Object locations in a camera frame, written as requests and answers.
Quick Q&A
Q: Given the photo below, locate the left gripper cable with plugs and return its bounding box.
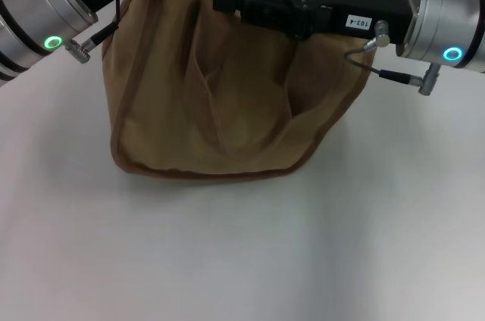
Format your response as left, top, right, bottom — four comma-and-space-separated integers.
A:
64, 0, 122, 64

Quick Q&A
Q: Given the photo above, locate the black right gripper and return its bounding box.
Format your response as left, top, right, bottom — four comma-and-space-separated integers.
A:
211, 0, 415, 46

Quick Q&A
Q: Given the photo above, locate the khaki fabric food bag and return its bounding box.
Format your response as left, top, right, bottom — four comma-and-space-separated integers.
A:
101, 0, 376, 180

